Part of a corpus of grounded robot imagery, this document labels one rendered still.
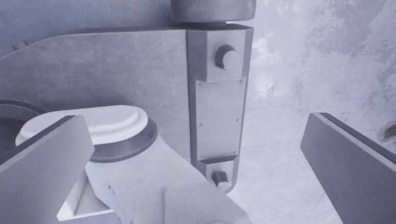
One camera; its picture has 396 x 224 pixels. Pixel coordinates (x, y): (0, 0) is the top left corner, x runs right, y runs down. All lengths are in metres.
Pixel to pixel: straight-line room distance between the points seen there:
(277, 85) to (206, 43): 0.43
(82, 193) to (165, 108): 0.26
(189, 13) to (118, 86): 0.22
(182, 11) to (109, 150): 0.30
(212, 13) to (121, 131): 0.28
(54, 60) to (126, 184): 0.30
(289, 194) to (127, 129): 1.04
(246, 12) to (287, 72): 0.38
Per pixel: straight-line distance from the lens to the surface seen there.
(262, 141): 0.89
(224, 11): 0.44
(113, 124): 0.35
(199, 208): 0.24
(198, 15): 0.44
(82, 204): 0.50
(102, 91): 0.49
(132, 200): 0.29
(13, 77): 0.55
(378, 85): 1.13
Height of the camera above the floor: 0.61
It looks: 60 degrees down
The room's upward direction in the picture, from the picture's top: 157 degrees clockwise
